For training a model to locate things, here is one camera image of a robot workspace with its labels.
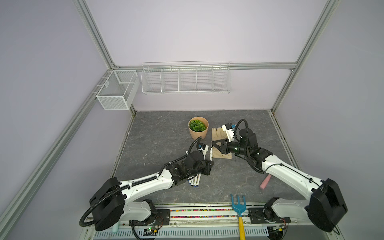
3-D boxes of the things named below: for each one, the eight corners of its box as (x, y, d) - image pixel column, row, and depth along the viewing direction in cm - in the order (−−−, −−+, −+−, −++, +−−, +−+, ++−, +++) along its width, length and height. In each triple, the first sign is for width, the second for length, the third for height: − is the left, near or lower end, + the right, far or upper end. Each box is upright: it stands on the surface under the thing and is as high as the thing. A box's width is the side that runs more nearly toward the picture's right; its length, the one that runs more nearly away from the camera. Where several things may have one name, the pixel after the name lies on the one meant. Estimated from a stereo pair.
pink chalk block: (259, 187, 85) (260, 185, 83) (267, 175, 90) (269, 173, 87) (262, 190, 84) (264, 188, 81) (271, 177, 89) (273, 175, 86)
